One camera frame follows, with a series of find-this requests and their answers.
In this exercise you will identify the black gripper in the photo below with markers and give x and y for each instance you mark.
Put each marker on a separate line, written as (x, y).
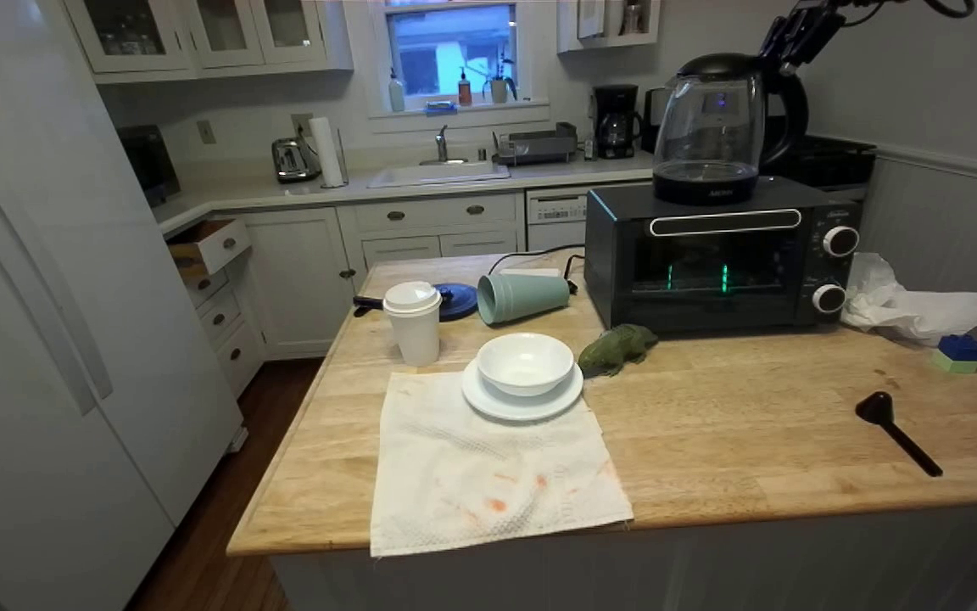
(839, 9)

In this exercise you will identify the black box behind oven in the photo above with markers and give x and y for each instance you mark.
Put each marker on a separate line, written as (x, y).
(831, 159)

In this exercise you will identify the black kettle power base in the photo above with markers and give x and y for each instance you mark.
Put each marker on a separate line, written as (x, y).
(708, 194)

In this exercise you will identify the black toaster oven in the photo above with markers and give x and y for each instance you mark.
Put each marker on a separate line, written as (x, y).
(625, 274)

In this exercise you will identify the black coffee maker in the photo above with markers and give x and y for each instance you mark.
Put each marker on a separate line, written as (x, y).
(616, 119)

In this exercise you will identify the silver toaster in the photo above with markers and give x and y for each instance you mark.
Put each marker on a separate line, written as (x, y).
(294, 157)
(538, 143)

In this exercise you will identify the crumpled white paper towel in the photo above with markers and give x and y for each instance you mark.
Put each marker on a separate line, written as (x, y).
(906, 306)

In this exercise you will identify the soap bottle on windowsill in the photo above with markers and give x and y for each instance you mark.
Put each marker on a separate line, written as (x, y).
(498, 87)
(467, 90)

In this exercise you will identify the white dishwasher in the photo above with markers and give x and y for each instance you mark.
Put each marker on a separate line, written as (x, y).
(556, 220)

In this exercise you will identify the kitchen window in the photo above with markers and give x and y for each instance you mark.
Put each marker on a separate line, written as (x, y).
(450, 53)

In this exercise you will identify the blue and green sponge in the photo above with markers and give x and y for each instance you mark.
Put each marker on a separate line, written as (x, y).
(956, 349)

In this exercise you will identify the green plush toy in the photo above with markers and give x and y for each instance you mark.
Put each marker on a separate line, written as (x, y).
(613, 343)

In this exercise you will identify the kitchen faucet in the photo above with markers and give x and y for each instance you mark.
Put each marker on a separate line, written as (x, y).
(443, 140)

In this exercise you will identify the teal cup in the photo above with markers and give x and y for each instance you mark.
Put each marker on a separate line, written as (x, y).
(523, 295)

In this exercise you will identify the black spatula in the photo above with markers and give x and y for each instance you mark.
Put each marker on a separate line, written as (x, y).
(881, 409)

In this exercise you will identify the white kitchen sink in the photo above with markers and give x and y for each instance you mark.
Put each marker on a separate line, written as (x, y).
(437, 174)

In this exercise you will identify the white bowl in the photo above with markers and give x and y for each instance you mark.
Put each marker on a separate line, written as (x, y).
(523, 360)

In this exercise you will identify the white plate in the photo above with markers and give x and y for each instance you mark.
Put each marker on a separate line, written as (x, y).
(518, 409)

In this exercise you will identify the white cup with lid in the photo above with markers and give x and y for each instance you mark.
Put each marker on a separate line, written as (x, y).
(415, 322)

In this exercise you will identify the white paper towel roll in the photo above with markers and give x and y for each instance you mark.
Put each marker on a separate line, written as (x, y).
(329, 154)

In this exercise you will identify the white kitchen island cabinet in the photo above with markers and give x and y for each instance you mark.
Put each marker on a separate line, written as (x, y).
(678, 563)

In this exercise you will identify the stained white cloth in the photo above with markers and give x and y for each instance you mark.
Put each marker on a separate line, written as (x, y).
(476, 477)

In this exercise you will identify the white base cabinets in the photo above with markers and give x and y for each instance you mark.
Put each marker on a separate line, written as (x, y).
(297, 284)

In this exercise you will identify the open white drawer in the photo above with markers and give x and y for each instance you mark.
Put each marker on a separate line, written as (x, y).
(211, 243)

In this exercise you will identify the black countertop appliance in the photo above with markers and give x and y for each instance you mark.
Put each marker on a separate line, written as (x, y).
(150, 165)

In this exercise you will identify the white refrigerator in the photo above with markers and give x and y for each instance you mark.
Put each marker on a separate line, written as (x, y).
(47, 340)

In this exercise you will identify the white open wall shelf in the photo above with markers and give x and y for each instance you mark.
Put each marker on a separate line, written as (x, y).
(608, 20)

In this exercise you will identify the white glass-door wall cabinets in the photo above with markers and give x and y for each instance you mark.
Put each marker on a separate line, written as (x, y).
(218, 34)

